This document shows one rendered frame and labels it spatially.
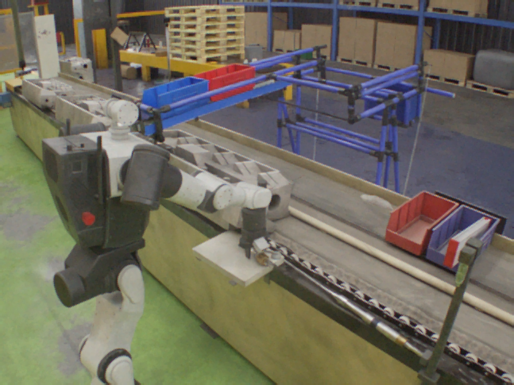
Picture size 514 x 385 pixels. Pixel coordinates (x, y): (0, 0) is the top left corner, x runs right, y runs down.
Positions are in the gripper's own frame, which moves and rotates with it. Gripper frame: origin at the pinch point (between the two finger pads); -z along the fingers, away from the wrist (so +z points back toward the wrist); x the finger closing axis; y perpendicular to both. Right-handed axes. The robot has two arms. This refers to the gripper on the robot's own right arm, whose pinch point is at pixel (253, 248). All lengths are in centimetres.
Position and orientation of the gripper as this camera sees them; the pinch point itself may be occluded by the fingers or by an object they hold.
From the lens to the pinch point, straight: 159.2
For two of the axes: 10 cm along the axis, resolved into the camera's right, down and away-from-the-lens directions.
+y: -6.2, -3.5, 7.0
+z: 0.0, -9.0, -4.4
